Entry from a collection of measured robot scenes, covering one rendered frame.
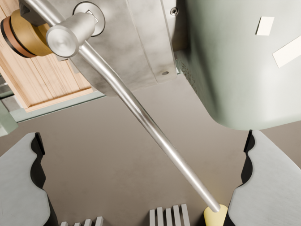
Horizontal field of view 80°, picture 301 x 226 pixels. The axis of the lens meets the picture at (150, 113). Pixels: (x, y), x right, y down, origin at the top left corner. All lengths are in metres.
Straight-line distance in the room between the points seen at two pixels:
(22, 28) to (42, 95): 0.35
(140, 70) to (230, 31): 0.12
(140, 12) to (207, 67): 0.10
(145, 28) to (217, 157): 1.83
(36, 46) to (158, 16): 0.25
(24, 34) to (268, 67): 0.37
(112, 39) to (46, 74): 0.47
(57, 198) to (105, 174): 0.72
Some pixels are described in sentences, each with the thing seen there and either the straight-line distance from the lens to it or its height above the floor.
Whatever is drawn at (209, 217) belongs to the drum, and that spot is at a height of 0.13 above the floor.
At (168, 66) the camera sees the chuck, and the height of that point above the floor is 1.19.
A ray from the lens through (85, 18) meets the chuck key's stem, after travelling 0.19.
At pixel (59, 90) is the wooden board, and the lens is 0.67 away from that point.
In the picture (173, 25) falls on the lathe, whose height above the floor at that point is 1.17.
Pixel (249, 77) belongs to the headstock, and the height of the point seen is 1.25.
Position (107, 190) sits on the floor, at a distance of 2.27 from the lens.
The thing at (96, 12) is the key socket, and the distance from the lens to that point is 0.23.
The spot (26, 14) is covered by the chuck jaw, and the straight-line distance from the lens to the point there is 0.37.
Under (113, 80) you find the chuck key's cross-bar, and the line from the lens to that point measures 0.17.
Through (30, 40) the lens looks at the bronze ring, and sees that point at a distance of 0.39.
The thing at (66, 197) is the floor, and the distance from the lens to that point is 2.51.
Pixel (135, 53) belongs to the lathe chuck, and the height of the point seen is 1.22.
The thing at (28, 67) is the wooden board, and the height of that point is 0.88.
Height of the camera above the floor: 1.45
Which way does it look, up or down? 64 degrees down
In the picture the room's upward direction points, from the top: 178 degrees counter-clockwise
